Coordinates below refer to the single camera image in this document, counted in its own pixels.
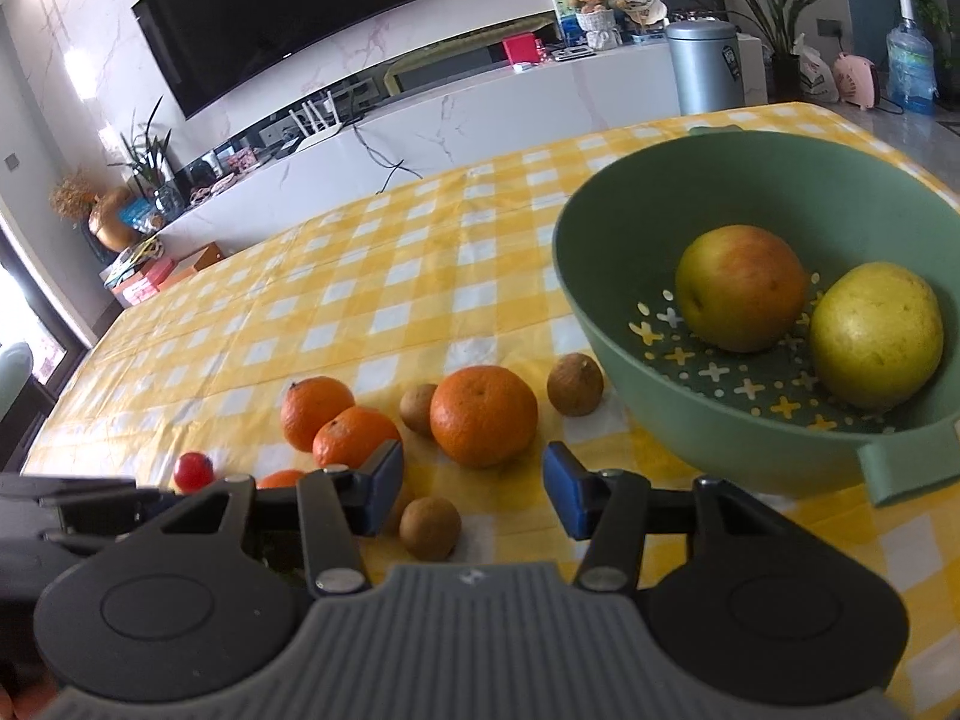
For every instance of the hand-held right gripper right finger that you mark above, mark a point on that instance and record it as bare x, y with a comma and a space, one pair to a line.
562, 487

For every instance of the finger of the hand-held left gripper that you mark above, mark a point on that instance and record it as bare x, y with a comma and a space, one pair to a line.
75, 491
75, 542

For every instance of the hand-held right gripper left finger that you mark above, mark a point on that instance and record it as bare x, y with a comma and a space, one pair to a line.
386, 484

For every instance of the small orange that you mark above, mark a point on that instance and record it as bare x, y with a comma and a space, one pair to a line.
315, 411
352, 436
281, 478

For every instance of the small brown round fruit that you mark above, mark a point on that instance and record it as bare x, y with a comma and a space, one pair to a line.
430, 527
575, 384
418, 409

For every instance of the large orange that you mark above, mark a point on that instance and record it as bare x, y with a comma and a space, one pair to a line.
484, 416

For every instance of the red tomato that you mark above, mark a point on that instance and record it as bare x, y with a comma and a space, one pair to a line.
191, 471

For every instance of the green colander bowl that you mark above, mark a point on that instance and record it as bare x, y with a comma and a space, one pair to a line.
615, 262

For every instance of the yellow checked tablecloth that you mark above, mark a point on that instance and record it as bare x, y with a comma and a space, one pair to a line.
300, 300

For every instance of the pink box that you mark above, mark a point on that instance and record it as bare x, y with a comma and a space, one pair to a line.
142, 285

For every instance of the orange box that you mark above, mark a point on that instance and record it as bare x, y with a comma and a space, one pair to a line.
193, 266

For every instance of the red-yellow apple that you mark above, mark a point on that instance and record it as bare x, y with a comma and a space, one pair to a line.
739, 289

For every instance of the golden vase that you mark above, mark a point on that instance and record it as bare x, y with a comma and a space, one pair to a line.
112, 221

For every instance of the potted green plant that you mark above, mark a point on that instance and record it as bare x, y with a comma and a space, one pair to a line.
146, 157

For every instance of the yellow lemon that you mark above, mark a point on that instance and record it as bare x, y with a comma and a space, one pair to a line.
874, 337

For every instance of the white router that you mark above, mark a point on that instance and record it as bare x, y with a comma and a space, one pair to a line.
319, 127

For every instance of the white marble media console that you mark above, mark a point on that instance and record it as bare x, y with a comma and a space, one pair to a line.
487, 127

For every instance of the red box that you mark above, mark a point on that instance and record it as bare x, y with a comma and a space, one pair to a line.
521, 49

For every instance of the grey pedal trash can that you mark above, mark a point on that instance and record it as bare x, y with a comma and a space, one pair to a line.
703, 67

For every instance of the white plastic bag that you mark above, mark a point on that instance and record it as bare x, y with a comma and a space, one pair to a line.
817, 75

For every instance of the pink desk fan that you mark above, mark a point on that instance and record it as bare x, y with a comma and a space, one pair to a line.
855, 81

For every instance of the potted long-leaf plant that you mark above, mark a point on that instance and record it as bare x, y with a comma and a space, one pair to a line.
780, 30

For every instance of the blue water jug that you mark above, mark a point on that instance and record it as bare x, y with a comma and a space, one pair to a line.
911, 67

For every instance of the black wall television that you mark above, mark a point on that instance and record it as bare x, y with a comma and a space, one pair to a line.
262, 15

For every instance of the wall socket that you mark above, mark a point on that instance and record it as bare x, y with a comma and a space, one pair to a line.
830, 28

